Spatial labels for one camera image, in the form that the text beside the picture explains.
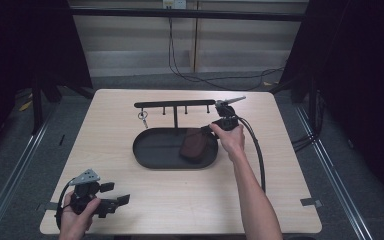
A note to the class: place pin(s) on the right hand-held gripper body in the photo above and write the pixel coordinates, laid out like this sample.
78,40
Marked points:
228,121

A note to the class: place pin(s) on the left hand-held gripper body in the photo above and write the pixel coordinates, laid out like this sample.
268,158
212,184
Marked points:
86,195

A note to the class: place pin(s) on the brown pouch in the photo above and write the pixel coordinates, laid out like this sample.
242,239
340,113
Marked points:
193,146

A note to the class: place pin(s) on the black key rack with tray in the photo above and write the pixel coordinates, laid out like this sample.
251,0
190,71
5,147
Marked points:
160,150

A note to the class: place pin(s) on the person's right hand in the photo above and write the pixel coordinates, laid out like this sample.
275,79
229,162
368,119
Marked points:
231,141

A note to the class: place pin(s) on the person's left hand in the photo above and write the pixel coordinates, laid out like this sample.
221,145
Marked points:
75,225

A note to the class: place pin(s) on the grey tape piece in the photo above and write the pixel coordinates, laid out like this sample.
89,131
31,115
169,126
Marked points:
48,206
313,203

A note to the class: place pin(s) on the small black strip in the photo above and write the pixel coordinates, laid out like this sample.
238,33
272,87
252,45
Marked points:
62,140

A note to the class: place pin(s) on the yellow scrap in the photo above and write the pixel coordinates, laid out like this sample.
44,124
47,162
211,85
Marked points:
25,106

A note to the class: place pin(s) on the black curtain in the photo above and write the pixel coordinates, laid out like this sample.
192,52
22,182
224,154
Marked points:
363,83
20,50

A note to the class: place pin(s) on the aluminium floor rail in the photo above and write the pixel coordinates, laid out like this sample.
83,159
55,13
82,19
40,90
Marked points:
16,166
333,180

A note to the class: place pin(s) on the black metal stand post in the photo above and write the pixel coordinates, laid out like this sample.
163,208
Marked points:
37,106

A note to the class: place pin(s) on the black horizontal frame bar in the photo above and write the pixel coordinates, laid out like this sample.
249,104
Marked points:
186,14

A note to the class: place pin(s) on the white wall socket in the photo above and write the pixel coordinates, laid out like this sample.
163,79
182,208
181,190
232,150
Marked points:
174,4

